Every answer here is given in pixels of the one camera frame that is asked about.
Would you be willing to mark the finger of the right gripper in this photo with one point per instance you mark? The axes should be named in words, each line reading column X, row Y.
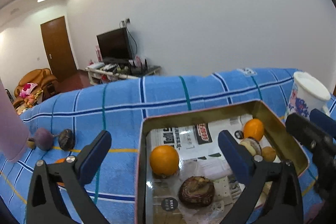
column 324, row 122
column 320, row 144

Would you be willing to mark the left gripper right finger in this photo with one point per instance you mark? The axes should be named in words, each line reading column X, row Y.
column 284, row 201

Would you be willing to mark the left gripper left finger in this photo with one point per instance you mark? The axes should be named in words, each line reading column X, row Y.
column 45, row 203

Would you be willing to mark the dark brown passion fruit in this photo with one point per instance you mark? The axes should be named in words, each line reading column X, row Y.
column 66, row 140

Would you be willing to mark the round purple fruit with stem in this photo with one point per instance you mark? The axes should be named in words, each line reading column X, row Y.
column 43, row 139

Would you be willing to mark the small tan round fruit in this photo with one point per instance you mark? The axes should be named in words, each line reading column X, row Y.
column 268, row 154

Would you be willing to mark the cut purple yam slice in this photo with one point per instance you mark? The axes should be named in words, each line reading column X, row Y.
column 252, row 145

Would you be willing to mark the small mandarin orange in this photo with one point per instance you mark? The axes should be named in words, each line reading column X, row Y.
column 254, row 129

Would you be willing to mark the small olive round fruit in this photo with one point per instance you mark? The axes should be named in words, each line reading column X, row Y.
column 31, row 143

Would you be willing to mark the purple cylindrical container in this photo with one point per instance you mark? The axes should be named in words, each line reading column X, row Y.
column 13, row 133

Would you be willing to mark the printed paper sheet in tin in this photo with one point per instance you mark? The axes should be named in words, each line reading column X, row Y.
column 199, row 155

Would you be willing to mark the blue plaid tablecloth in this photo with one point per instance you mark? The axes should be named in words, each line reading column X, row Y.
column 121, row 108

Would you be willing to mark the orange leather sofa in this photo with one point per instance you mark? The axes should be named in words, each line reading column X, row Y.
column 46, row 81

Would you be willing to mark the pink floral cushion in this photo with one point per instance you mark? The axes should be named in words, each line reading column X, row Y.
column 27, row 89

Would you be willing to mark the pink metal tin box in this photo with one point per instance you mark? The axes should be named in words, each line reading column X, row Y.
column 286, row 147

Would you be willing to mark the white tv stand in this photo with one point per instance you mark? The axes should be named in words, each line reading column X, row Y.
column 101, row 73

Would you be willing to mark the brown wooden door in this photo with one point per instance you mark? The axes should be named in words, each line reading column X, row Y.
column 58, row 50

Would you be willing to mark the black television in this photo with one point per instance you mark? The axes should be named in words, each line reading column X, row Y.
column 115, row 44

